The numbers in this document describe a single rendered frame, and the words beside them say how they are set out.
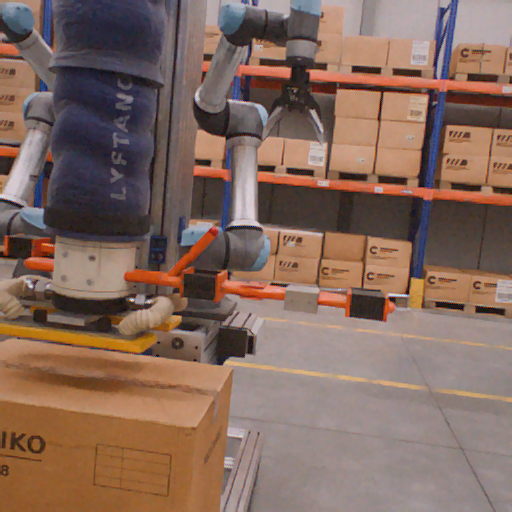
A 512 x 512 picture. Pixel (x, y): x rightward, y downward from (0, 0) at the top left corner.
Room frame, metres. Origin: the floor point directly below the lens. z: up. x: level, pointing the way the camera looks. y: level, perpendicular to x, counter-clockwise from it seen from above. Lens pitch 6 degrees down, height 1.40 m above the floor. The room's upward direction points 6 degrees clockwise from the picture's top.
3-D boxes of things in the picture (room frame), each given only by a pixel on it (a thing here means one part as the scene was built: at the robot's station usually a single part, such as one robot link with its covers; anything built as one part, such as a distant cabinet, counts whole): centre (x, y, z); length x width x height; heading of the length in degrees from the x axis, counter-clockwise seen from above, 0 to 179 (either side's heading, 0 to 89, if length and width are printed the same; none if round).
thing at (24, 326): (1.24, 0.37, 1.08); 0.34 x 0.10 x 0.05; 82
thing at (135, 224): (1.33, 0.36, 1.30); 0.23 x 0.23 x 0.04
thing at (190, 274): (1.30, 0.11, 1.18); 0.10 x 0.08 x 0.06; 172
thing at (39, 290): (1.33, 0.36, 1.12); 0.34 x 0.25 x 0.06; 82
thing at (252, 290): (1.42, 0.15, 1.18); 0.93 x 0.30 x 0.04; 82
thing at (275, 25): (1.64, 0.00, 1.82); 0.11 x 0.11 x 0.08; 20
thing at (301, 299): (1.27, -0.10, 1.18); 0.07 x 0.07 x 0.04; 82
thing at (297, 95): (1.54, -0.05, 1.66); 0.09 x 0.08 x 0.12; 174
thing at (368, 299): (1.25, -0.23, 1.18); 0.08 x 0.07 x 0.05; 82
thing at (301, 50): (1.55, -0.06, 1.74); 0.08 x 0.08 x 0.05
